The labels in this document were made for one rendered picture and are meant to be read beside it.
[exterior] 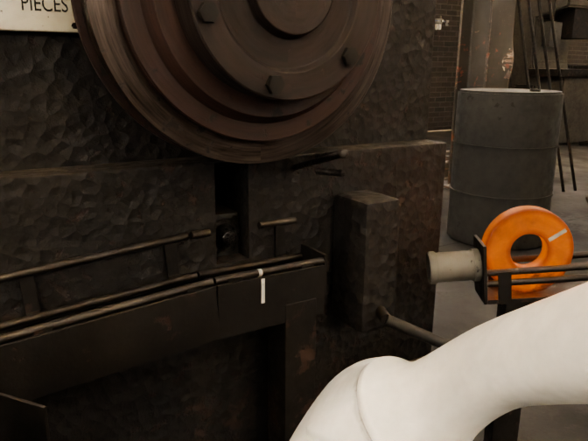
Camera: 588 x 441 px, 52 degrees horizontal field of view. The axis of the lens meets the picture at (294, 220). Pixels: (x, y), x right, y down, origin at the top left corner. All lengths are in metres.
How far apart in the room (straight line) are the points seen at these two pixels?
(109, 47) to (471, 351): 0.58
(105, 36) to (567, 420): 1.70
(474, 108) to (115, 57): 2.90
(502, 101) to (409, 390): 3.10
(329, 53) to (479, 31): 4.46
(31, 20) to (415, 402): 0.70
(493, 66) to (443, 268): 4.06
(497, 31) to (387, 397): 4.74
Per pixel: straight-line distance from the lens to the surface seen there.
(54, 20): 0.92
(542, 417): 2.04
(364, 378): 0.44
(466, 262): 1.11
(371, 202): 1.02
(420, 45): 1.26
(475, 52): 5.28
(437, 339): 1.07
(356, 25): 0.86
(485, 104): 3.50
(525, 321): 0.34
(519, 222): 1.12
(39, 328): 0.84
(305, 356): 1.02
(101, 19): 0.79
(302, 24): 0.80
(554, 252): 1.15
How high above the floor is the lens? 1.02
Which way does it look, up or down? 15 degrees down
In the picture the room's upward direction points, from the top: 1 degrees clockwise
